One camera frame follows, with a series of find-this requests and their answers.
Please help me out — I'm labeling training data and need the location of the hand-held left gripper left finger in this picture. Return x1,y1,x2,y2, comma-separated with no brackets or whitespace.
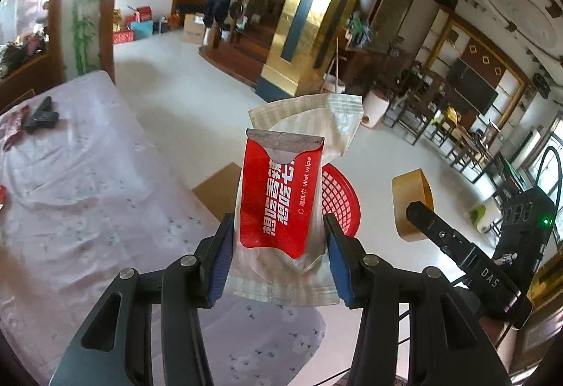
48,214,236,386

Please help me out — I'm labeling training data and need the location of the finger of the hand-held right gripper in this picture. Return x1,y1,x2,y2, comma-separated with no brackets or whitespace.
405,200,482,277

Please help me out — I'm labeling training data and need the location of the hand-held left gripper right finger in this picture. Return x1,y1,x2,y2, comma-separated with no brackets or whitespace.
323,214,513,386

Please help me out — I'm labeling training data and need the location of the tan tape roll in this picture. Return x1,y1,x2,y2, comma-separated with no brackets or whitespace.
391,168,436,242

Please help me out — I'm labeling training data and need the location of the red plastic basket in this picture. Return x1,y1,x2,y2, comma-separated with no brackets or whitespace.
320,163,362,238

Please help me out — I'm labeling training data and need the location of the red wet wipe packet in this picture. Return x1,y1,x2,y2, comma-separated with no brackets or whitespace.
239,128,325,260

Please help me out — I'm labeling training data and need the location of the striped plastic bag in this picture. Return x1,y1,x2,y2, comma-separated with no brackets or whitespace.
222,93,365,306

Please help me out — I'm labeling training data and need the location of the green plastic stool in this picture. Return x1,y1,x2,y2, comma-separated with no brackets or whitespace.
468,203,489,233

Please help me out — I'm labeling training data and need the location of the flat cardboard box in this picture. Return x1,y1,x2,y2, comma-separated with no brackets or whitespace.
191,163,243,224

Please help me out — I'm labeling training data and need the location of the dark wooden chair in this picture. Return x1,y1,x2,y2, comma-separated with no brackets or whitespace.
385,74,441,145
429,105,467,151

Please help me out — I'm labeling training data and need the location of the pale floral tablecloth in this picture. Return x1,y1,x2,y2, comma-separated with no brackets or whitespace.
0,70,328,386

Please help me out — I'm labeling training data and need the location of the white plastic barrel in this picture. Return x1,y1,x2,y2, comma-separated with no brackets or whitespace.
363,88,391,129

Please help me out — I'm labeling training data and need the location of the black television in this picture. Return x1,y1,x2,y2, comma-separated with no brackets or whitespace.
449,58,500,114

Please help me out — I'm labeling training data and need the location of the dark wooden cabinet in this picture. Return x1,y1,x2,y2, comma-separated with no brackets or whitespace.
341,45,410,99

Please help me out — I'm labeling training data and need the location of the white plastic bucket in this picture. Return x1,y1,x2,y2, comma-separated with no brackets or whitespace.
323,74,346,94

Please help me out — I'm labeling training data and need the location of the wooden broom stick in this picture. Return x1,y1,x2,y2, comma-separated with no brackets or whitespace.
332,38,341,92

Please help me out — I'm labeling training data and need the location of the wooden staircase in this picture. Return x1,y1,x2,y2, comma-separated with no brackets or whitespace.
198,0,300,88

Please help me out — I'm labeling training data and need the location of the small black object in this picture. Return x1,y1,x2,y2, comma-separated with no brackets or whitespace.
21,96,60,132

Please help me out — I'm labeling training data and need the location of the ceiling plaster medallion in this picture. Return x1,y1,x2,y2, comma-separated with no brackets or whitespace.
468,0,555,39

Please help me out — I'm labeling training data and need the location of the open cardboard box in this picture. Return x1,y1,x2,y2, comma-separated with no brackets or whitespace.
182,13,207,44

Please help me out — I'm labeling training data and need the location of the long red wrapper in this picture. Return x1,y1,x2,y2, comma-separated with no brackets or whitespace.
2,107,31,149

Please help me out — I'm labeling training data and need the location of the blue gift bag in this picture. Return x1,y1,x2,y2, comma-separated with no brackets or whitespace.
131,20,154,40

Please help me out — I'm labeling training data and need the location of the golden pillar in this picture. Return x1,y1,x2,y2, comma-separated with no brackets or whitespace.
255,0,423,103

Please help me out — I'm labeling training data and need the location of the bamboo painted glass partition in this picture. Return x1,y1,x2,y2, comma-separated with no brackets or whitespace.
48,0,128,85

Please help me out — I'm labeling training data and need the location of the black cable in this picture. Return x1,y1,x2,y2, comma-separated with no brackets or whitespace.
532,144,563,202

